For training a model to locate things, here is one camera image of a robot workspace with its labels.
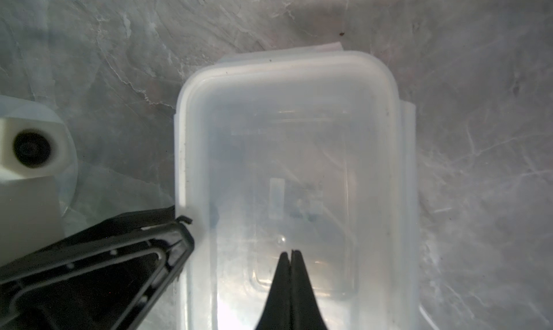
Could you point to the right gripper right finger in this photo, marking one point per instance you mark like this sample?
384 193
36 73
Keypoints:
305 313

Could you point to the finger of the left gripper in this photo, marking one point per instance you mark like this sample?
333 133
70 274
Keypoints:
123 223
111 283

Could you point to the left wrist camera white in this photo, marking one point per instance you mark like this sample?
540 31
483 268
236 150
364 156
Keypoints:
30 218

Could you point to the rectangular clear lunch box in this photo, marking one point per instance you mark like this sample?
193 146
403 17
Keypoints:
307 149

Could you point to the round clear lunch box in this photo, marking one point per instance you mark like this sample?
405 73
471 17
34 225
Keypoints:
36 144

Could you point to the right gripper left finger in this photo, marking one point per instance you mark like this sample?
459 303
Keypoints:
277 310

